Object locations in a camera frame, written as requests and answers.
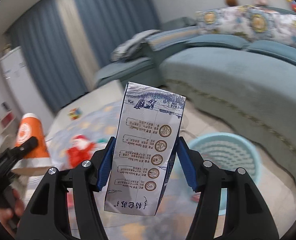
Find grey folded blanket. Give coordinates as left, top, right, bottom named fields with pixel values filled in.
left=111, top=29, right=160, bottom=62

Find rubiks cube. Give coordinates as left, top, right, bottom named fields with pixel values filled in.
left=68, top=108, right=82, bottom=120

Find orange paper cup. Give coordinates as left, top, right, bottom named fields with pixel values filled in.
left=12, top=113, right=52, bottom=176

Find teal corner sofa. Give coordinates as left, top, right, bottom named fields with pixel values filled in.
left=94, top=17, right=296, bottom=183

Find white refrigerator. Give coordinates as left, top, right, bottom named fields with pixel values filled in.
left=0, top=46, right=54, bottom=134

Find blue striped curtain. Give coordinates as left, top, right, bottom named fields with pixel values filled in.
left=7, top=0, right=159, bottom=112

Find patterned grey tablecloth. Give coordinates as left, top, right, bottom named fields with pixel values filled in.
left=46, top=101, right=196, bottom=239

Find blue white milk carton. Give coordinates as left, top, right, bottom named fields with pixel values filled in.
left=104, top=82, right=186, bottom=216

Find light blue laundry basket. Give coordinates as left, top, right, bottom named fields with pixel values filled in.
left=171, top=132, right=262, bottom=215

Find floral long cushion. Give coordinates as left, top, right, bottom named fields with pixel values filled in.
left=196, top=5, right=296, bottom=48

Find person left hand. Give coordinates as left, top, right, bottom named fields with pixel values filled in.
left=0, top=189, right=25, bottom=230

